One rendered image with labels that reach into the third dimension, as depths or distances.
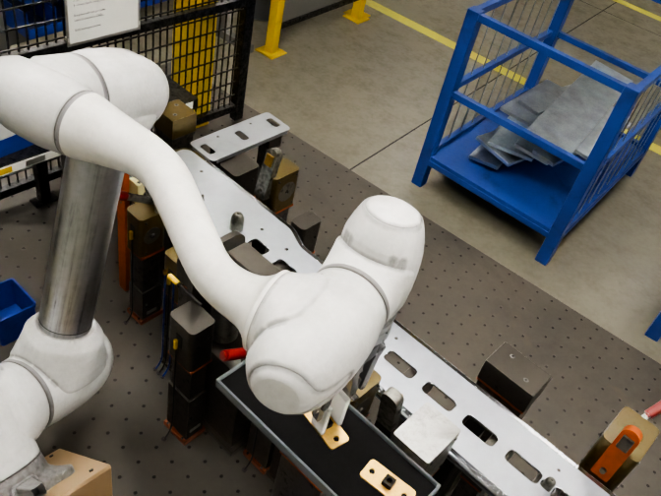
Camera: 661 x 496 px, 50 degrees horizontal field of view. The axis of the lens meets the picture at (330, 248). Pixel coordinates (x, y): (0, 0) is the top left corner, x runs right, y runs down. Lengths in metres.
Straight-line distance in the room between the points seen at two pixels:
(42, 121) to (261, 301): 0.45
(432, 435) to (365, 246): 0.53
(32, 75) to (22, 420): 0.63
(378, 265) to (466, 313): 1.27
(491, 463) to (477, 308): 0.77
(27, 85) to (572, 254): 2.97
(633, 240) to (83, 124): 3.29
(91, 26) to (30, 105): 0.99
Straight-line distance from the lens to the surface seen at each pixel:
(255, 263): 1.33
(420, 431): 1.26
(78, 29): 2.02
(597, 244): 3.80
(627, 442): 1.46
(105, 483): 1.41
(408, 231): 0.81
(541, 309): 2.20
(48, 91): 1.06
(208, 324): 1.37
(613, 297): 3.54
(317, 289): 0.76
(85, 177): 1.26
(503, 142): 3.67
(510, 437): 1.46
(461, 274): 2.19
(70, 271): 1.36
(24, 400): 1.42
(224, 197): 1.77
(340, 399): 1.11
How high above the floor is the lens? 2.12
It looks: 42 degrees down
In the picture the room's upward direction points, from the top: 14 degrees clockwise
